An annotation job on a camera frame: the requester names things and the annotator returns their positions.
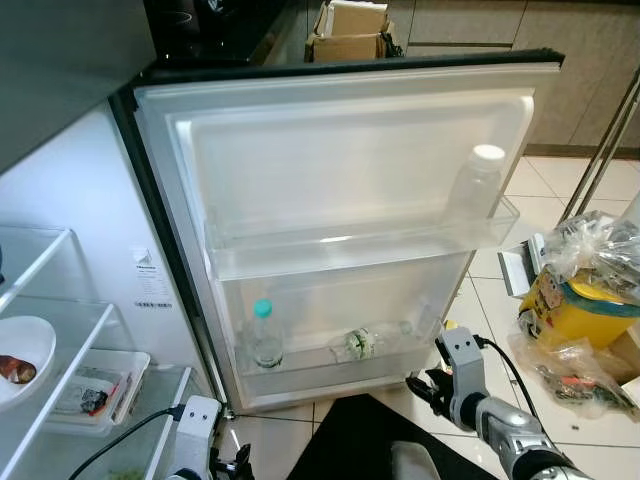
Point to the clear bottle teal cap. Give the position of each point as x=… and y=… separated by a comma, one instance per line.
x=263, y=335

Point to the robot right leg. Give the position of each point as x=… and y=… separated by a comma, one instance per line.
x=412, y=462

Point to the white fridge info sticker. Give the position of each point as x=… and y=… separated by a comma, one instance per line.
x=150, y=280

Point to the large open cardboard box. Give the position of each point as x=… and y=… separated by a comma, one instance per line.
x=350, y=30

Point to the grey kitchen cabinet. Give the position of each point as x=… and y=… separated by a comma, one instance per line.
x=500, y=30

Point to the clear fridge door shelf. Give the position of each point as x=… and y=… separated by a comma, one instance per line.
x=350, y=255
x=300, y=365

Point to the silver two-door fridge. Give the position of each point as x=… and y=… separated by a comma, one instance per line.
x=80, y=200

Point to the brown food piece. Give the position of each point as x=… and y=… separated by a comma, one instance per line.
x=15, y=370

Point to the clear bottle white cap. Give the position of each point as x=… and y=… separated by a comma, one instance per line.
x=480, y=185

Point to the white bowl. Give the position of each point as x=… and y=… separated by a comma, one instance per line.
x=25, y=340

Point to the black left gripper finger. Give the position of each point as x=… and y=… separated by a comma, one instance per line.
x=244, y=462

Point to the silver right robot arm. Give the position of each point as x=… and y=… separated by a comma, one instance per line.
x=520, y=445

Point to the silver fridge door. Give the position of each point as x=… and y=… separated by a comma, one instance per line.
x=350, y=150

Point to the plastic bag with yellow tub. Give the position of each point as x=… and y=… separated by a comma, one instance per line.
x=580, y=290

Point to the plastic bag of food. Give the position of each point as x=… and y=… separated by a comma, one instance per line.
x=575, y=375

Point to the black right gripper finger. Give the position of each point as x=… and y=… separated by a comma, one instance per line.
x=418, y=383
x=428, y=406

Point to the small grey box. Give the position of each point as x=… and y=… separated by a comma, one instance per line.
x=520, y=270

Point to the black kitchen counter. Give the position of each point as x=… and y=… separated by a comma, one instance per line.
x=220, y=30

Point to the clear water bottle green label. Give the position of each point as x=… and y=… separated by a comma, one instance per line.
x=365, y=343

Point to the clear plastic food tray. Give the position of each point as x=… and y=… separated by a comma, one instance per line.
x=100, y=385

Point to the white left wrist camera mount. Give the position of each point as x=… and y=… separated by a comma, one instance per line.
x=195, y=435

